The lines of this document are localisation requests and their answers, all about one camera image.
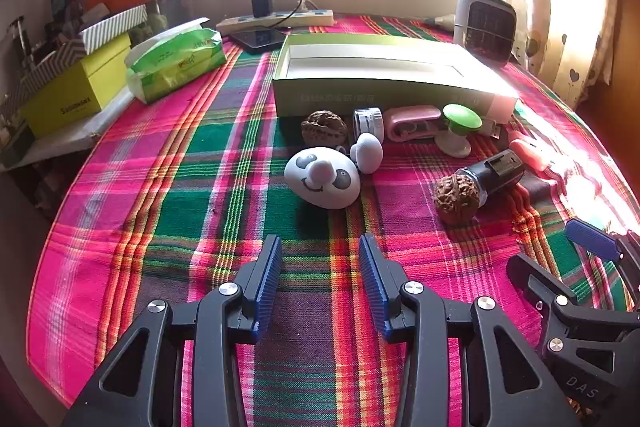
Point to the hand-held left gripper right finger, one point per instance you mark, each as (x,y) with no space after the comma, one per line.
(372,282)

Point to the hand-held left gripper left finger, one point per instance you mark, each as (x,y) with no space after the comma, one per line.
(267,277)

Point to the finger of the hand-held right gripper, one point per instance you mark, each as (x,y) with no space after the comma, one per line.
(592,239)
(537,277)

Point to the white panda face toy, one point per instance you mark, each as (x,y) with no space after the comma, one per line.
(320,187)

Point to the pink plastic clip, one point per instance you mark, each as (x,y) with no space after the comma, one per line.
(530,154)

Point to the black and silver gadget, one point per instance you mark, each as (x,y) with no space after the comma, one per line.
(495,177)

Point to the brown walnut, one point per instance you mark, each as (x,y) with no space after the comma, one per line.
(325,129)
(457,199)

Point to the small white egg-shaped toy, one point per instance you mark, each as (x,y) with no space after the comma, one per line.
(367,152)

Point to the small usb stick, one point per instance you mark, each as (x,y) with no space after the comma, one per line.
(491,129)

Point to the pink plastic case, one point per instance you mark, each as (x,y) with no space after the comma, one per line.
(410,122)

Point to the green mushroom-shaped knob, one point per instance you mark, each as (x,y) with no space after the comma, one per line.
(460,119)

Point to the green and white cardboard box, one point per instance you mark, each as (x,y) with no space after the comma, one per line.
(375,57)

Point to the pink green plaid tablecloth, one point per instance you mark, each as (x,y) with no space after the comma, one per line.
(150,207)

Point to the green tissue pack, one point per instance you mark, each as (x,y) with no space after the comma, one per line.
(170,67)

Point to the heart print curtain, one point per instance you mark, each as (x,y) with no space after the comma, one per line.
(565,7)

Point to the small white desk heater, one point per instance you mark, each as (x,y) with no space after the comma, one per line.
(480,32)

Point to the black smartphone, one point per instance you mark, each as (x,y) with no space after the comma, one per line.
(257,39)

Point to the white side board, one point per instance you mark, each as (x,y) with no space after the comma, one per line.
(65,142)

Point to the white power strip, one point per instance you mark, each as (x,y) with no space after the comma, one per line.
(300,18)

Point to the beige tube with dark tip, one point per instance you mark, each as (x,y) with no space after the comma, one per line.
(442,22)

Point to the yellow-green cardboard box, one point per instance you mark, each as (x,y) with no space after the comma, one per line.
(70,92)

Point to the black charger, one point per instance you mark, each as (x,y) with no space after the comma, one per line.
(261,2)

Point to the white power plug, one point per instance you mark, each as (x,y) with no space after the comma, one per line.
(308,4)

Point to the striped gift box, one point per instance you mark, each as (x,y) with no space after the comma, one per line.
(115,27)

